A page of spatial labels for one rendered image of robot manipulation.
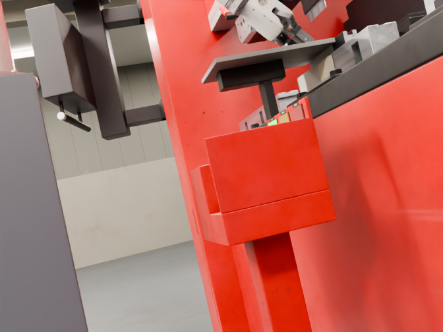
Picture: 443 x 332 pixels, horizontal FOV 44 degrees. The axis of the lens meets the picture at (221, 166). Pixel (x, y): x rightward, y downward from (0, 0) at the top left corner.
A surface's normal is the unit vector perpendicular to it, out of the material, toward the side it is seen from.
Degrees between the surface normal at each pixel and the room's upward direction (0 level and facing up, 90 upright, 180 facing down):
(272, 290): 90
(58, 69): 90
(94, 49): 90
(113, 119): 90
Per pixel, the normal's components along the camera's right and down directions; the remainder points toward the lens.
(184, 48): 0.19, -0.09
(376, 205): -0.96, 0.21
